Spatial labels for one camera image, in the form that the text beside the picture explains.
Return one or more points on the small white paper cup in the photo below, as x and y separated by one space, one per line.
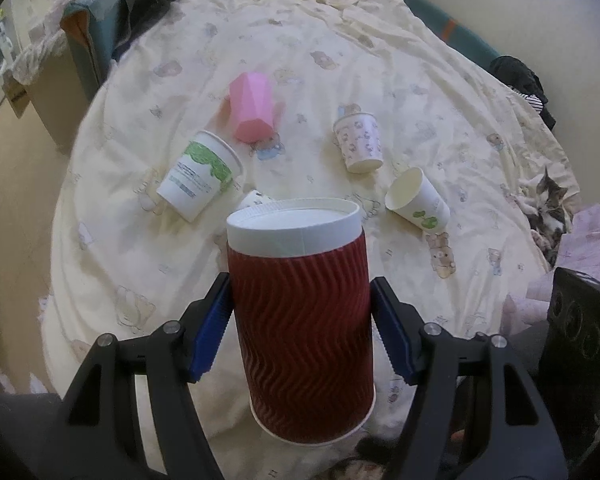
254 201

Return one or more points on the tabby cat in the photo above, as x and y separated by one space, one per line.
547 210

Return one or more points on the pink faceted cup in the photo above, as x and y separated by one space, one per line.
251 105

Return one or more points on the white cup with leaf print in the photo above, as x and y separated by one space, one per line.
422 205

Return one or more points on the pink printed cloth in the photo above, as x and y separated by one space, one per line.
587 245

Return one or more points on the teal and orange chair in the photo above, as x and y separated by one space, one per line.
92 35

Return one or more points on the cream printed blanket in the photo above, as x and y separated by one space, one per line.
330 50

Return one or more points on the red ribbed paper cup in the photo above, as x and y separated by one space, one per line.
300 330

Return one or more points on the cardboard box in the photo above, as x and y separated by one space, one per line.
16 96

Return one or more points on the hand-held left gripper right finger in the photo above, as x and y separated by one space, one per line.
397 335

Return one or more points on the pastel patterned paper cup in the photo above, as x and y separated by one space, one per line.
360 140

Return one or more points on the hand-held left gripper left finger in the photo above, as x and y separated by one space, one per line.
209 332

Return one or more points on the black clothing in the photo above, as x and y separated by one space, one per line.
522 82

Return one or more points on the white cup with green label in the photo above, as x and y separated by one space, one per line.
195 177

